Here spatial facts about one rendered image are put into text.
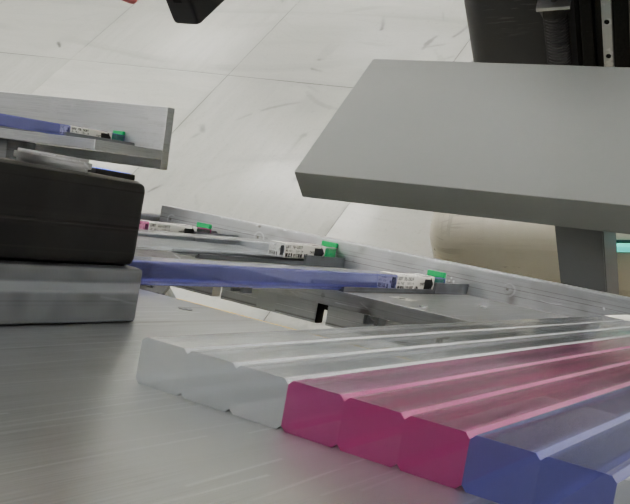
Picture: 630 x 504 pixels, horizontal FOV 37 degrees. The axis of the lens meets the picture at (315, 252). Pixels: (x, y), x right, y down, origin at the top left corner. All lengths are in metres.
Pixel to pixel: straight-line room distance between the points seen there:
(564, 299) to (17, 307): 0.49
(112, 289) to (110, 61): 2.60
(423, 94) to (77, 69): 1.87
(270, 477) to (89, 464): 0.03
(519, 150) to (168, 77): 1.75
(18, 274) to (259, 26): 2.53
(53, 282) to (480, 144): 0.83
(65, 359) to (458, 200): 0.82
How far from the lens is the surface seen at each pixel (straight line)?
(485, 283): 0.72
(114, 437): 0.18
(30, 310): 0.28
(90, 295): 0.30
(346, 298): 0.56
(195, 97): 2.55
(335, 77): 2.44
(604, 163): 1.03
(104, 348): 0.27
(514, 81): 1.17
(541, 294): 0.71
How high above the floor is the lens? 1.23
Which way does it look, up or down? 40 degrees down
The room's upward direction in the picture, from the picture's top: 18 degrees counter-clockwise
